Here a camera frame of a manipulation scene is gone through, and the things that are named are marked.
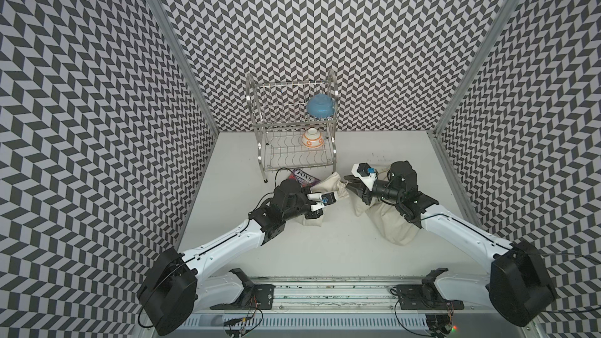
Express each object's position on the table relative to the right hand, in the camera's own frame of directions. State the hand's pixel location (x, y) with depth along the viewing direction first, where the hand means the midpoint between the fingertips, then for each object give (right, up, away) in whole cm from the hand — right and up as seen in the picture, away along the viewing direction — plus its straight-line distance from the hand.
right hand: (346, 182), depth 78 cm
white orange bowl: (-11, +16, +27) cm, 34 cm away
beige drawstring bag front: (+14, -12, -1) cm, 19 cm away
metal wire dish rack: (-18, +21, +7) cm, 28 cm away
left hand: (-7, -3, 0) cm, 7 cm away
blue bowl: (-8, +28, +10) cm, 31 cm away
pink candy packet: (-15, -1, +24) cm, 29 cm away
